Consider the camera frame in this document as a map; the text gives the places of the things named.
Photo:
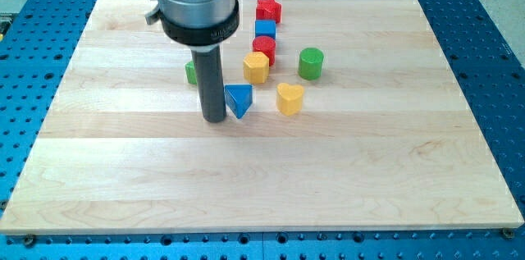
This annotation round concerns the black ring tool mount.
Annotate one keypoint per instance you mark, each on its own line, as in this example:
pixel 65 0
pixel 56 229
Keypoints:
pixel 202 37

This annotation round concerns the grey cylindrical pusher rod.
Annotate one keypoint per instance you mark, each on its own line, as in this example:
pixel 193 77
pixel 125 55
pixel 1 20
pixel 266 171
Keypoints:
pixel 208 70

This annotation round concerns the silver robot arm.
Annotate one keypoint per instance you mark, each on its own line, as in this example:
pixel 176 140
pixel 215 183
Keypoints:
pixel 201 25

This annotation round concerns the red star block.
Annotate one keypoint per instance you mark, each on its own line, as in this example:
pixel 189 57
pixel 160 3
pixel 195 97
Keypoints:
pixel 268 10

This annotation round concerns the green block behind rod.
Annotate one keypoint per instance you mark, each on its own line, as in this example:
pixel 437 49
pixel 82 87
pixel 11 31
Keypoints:
pixel 190 73

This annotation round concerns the blue triangle block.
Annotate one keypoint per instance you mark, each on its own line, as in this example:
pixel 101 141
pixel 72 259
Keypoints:
pixel 239 98

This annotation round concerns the yellow hexagon block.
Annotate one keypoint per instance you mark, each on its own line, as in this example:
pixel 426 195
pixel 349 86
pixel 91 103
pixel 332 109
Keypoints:
pixel 256 67

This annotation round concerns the blue cube block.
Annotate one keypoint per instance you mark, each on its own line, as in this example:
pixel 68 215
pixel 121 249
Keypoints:
pixel 265 28

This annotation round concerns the red cylinder block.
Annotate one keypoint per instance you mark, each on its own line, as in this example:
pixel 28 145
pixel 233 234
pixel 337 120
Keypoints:
pixel 266 45

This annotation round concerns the yellow heart block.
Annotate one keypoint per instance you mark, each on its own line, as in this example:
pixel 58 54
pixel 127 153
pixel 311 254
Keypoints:
pixel 289 99

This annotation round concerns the green cylinder block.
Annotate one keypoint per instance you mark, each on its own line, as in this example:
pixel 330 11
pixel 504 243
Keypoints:
pixel 310 63

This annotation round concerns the wooden board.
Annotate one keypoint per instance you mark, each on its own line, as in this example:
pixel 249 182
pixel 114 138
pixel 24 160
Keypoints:
pixel 385 139

